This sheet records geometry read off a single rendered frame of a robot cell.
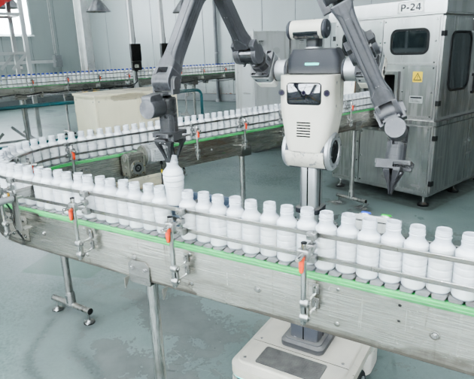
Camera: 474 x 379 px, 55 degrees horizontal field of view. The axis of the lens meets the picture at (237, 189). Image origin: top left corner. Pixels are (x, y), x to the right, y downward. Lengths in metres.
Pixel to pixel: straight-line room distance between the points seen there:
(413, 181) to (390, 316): 3.81
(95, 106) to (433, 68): 3.50
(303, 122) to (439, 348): 0.99
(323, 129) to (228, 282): 0.74
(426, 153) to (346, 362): 3.07
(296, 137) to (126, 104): 3.86
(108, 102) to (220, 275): 4.17
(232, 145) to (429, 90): 2.15
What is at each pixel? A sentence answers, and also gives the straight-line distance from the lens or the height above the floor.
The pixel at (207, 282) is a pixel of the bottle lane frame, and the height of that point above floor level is 0.88.
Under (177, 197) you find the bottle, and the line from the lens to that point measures 1.53.
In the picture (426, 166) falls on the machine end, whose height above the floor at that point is 0.44.
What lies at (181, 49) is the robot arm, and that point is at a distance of 1.52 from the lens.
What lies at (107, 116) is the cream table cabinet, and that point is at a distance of 5.47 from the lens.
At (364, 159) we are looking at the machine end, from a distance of 5.30.
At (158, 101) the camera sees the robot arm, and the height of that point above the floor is 1.46.
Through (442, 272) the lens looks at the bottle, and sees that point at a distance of 1.24.
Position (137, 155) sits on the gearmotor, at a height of 0.99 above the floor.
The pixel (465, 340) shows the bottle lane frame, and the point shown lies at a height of 0.91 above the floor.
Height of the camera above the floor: 1.59
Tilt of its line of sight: 17 degrees down
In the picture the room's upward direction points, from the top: 2 degrees counter-clockwise
